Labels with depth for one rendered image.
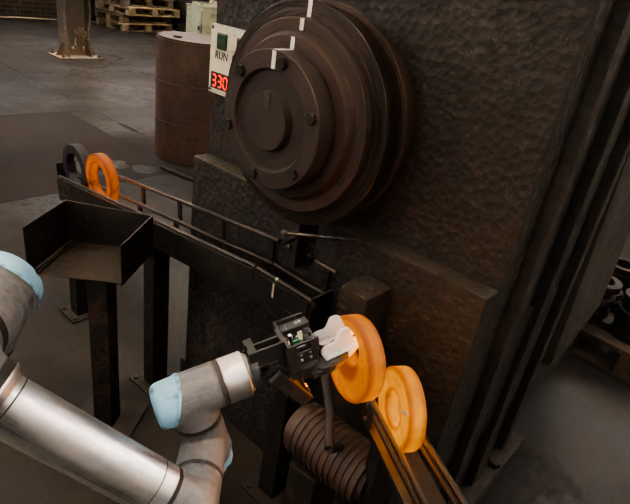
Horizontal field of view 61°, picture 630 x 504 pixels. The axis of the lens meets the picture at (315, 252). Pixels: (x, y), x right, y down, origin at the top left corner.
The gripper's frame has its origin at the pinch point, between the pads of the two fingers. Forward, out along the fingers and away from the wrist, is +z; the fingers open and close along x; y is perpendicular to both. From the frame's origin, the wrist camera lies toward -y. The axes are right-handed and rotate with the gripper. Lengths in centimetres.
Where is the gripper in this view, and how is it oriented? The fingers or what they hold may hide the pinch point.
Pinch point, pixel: (358, 337)
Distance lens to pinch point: 95.7
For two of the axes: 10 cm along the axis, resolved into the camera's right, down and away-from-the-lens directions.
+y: -1.0, -8.2, -5.6
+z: 9.1, -3.0, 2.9
